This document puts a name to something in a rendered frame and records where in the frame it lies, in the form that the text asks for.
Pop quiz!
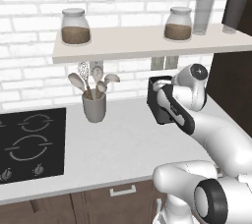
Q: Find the black toaster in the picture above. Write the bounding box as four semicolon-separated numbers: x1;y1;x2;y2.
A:
146;76;176;126

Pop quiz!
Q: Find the wooden spoon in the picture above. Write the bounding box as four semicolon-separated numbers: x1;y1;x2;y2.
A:
67;72;93;100
91;66;104;85
94;80;108;100
103;73;121;85

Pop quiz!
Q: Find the grey utensil pot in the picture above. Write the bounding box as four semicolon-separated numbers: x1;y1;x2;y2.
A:
81;87;107;124

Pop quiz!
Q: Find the glass jar with brown contents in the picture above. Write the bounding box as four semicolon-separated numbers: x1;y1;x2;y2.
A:
163;6;193;42
60;7;92;46

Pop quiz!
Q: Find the black hob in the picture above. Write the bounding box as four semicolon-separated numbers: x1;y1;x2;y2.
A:
0;107;67;186

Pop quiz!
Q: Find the dark tall cabinet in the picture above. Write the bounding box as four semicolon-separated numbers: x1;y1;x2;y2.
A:
206;0;252;138

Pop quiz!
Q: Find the brown drawer front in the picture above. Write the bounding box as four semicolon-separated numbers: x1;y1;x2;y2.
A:
82;179;165;224

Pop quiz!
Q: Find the grey hob knob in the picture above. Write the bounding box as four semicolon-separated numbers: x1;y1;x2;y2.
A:
0;167;13;182
32;163;45;177

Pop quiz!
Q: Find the brown cupboard door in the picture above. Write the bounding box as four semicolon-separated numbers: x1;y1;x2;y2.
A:
0;194;74;224

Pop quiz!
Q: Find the grey wall socket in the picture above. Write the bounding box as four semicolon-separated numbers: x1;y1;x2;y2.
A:
89;60;105;72
150;56;165;72
164;55;180;71

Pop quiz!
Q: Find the pale wall shelf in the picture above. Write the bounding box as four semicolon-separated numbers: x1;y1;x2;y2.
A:
51;23;252;65

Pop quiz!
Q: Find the white drawer handle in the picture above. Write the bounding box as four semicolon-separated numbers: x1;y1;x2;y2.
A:
109;184;138;197

